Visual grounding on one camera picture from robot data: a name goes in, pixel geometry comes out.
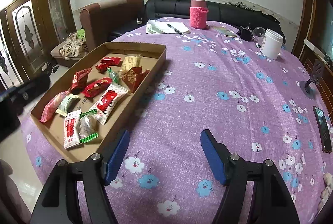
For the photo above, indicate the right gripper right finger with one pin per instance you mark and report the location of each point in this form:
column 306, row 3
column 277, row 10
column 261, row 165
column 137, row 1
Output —
column 218, row 157

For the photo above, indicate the dark red triangular packet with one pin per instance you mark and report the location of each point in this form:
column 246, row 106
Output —
column 134, row 77

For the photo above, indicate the black pen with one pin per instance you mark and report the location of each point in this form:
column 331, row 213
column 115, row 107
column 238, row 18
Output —
column 175, row 29

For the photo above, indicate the red candy wrapper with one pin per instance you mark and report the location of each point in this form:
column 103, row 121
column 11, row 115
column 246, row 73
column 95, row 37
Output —
column 111, row 61

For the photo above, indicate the white red snack packet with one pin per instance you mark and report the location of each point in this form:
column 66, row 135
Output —
column 107, row 102

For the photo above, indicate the purple floral tablecloth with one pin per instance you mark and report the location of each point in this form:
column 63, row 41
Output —
column 250, row 103

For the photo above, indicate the pink snack packet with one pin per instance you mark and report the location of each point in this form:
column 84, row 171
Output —
column 52, row 106

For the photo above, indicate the white notebook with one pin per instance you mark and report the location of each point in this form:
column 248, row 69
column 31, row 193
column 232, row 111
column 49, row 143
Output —
column 157, row 27

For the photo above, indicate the shallow cardboard box tray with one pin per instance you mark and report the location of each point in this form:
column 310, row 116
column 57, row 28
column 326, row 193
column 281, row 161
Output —
column 152, row 58

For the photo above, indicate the small black cup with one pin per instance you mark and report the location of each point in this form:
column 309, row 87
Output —
column 245, row 33

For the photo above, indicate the black smartphone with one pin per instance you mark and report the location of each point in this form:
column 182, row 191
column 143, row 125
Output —
column 323, row 130

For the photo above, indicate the patterned blanket on chair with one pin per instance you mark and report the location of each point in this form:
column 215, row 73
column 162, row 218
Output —
column 74, row 46

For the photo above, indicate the pink sleeved thermos bottle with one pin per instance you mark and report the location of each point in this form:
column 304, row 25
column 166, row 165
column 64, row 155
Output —
column 198, row 14

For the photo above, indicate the green edged clear packet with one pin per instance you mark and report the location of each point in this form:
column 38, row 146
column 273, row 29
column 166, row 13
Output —
column 87, row 126

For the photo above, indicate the wooden glass double door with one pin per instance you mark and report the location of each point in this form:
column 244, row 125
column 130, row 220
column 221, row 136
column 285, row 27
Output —
column 30, row 30

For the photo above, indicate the yellow biscuit packet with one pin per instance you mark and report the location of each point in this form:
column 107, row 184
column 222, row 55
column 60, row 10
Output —
column 129, row 61

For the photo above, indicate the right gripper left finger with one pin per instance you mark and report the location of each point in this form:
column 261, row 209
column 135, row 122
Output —
column 113, row 156

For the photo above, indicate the brown armchair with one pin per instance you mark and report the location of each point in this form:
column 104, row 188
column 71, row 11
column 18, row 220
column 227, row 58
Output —
column 104, row 21

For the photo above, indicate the white plastic jar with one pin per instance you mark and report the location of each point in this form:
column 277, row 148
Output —
column 271, row 44

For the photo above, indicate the black leather sofa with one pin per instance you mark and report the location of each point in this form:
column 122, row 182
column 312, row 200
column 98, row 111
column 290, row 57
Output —
column 229, row 14

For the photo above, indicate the colourful booklet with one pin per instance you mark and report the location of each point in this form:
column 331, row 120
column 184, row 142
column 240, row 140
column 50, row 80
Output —
column 224, row 31

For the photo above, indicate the small white red sachet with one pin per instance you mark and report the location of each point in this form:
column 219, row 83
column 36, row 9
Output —
column 71, row 136

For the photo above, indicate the red oval snack packet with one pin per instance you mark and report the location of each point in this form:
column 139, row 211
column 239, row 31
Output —
column 96, row 87

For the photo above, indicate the black phone stand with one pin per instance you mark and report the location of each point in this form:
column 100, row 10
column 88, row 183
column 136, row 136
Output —
column 316, row 74

